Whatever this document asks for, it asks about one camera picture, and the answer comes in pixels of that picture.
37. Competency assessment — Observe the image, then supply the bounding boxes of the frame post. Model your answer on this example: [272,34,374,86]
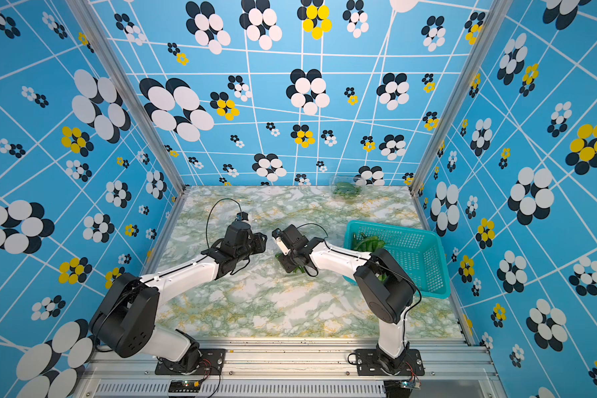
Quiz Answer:
[411,0,512,196]
[67,1,186,196]

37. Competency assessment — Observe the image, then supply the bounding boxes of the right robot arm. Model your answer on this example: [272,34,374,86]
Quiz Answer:
[272,224,425,378]

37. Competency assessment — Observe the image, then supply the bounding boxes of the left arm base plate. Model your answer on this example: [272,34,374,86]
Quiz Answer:
[155,348,227,376]

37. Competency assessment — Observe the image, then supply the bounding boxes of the teal plastic basket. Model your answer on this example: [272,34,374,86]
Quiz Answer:
[343,221,450,299]

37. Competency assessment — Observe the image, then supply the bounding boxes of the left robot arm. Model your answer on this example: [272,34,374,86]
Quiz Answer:
[90,221,267,374]

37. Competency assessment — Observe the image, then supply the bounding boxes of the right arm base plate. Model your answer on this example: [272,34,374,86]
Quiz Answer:
[353,348,426,378]

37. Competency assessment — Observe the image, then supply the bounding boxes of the left frame post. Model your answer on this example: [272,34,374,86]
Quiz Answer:
[67,1,186,196]

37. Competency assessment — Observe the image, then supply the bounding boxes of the green pepper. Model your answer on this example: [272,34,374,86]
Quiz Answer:
[352,232,386,252]

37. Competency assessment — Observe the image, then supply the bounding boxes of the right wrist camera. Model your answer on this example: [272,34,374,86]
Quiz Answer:
[271,228,290,255]

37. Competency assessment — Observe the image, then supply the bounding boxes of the right circuit board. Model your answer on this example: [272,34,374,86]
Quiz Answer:
[384,380,421,398]

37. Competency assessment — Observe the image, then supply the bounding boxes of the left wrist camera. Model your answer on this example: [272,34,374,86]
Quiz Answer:
[235,212,249,222]

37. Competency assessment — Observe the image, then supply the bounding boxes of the circuit board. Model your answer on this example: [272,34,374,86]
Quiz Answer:
[384,380,421,398]
[167,380,203,395]

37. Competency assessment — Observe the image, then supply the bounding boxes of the right frame post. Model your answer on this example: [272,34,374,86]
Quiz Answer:
[411,0,512,196]

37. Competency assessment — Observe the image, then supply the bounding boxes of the left circuit board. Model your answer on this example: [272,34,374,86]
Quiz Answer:
[167,380,203,395]

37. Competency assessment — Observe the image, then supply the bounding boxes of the aluminium front rail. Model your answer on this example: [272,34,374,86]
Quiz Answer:
[75,338,507,397]

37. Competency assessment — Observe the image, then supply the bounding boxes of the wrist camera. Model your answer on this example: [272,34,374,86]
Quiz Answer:
[271,228,290,255]
[235,212,249,222]

